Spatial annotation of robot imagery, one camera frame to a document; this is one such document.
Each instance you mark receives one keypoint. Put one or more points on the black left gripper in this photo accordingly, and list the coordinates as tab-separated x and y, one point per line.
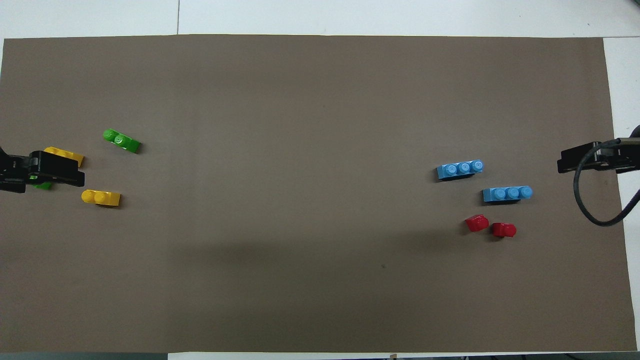
12	172

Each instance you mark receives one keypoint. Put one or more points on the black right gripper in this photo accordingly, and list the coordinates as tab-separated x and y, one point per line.
622	157

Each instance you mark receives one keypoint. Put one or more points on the green two-stud toy brick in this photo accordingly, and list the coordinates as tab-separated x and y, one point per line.
44	186
122	142

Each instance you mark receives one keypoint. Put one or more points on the blue three-stud toy brick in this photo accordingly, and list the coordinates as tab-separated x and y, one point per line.
507	194
460	169

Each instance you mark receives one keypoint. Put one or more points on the yellow two-stud toy brick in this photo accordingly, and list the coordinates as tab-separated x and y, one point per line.
70	155
102	198

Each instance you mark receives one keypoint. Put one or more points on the red one-stud toy brick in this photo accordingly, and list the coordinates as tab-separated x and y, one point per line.
477	223
504	230

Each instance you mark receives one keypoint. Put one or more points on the brown paper table mat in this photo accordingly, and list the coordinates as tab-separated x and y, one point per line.
320	275

